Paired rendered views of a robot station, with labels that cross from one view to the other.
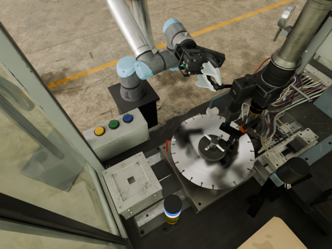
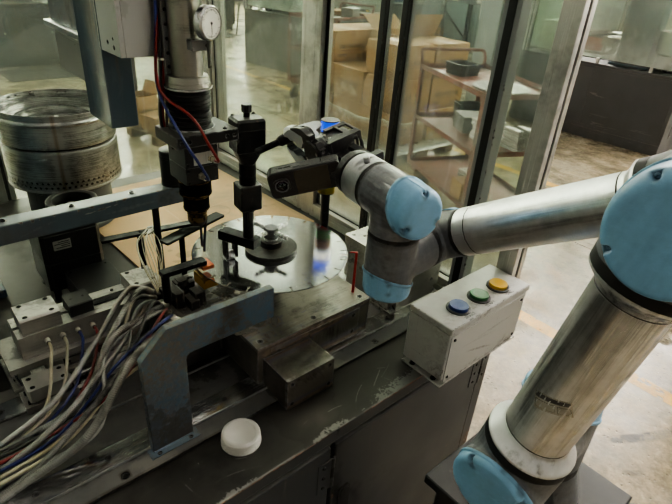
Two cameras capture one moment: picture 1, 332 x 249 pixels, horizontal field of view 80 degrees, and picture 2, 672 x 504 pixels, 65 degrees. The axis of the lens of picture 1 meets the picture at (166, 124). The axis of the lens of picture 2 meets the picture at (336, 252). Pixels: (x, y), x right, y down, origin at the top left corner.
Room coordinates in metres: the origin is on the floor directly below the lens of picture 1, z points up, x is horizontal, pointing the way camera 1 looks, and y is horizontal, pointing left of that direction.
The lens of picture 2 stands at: (1.34, -0.29, 1.52)
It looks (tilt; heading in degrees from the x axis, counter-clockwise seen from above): 30 degrees down; 166
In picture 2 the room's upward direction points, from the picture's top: 4 degrees clockwise
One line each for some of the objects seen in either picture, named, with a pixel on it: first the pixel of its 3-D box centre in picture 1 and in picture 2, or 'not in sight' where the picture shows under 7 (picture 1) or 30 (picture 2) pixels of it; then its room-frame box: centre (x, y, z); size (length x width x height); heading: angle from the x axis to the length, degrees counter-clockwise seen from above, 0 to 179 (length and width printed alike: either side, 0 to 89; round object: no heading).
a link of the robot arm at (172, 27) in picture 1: (176, 34); (398, 202); (0.71, -0.05, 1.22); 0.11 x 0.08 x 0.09; 20
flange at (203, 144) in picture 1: (212, 145); (271, 244); (0.35, -0.18, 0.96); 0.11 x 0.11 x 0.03
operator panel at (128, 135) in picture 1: (118, 135); (466, 321); (0.49, 0.23, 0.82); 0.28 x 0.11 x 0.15; 119
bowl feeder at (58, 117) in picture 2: not in sight; (65, 164); (-0.24, -0.71, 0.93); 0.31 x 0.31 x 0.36
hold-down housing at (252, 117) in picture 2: (237, 99); (247, 159); (0.41, -0.23, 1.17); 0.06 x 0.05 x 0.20; 110
